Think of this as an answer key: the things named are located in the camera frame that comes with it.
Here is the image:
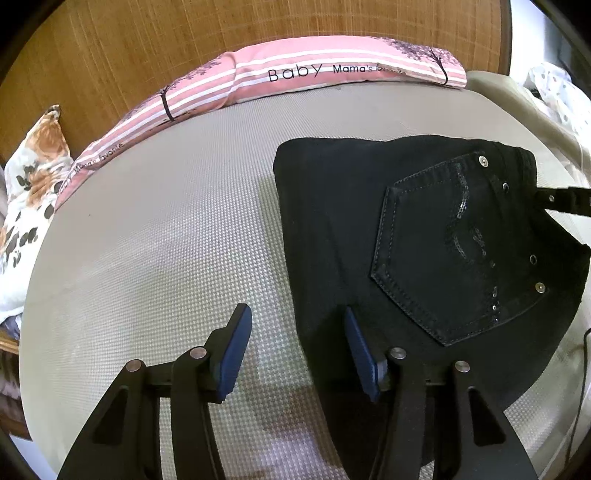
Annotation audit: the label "black cable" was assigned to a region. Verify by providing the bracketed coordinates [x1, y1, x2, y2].
[566, 325, 591, 480]

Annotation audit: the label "beige cloth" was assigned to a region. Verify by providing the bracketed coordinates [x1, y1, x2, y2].
[466, 70, 591, 188]

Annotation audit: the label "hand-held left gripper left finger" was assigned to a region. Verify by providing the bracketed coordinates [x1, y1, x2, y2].
[56, 303, 253, 480]

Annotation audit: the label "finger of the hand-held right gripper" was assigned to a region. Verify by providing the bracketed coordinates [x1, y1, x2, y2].
[536, 185, 591, 216]

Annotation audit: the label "floral pillow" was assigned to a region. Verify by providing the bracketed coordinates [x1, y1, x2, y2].
[0, 104, 75, 325]

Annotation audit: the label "grey woven bed mat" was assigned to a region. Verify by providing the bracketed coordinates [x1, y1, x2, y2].
[18, 83, 591, 480]

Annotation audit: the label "pink striped pillow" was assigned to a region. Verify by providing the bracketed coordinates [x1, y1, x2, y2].
[54, 37, 468, 216]

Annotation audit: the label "brown striped cloth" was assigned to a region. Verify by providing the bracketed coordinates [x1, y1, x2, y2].
[0, 318, 29, 437]

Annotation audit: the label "brown bamboo mat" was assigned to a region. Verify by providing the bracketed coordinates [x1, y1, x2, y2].
[0, 0, 505, 168]

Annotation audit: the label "white dotted cloth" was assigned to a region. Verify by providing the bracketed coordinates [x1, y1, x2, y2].
[524, 61, 591, 136]

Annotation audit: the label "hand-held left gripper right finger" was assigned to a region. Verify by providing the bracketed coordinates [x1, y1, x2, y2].
[344, 307, 539, 480]

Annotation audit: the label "black pants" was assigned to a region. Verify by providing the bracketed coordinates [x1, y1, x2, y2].
[273, 135, 591, 480]

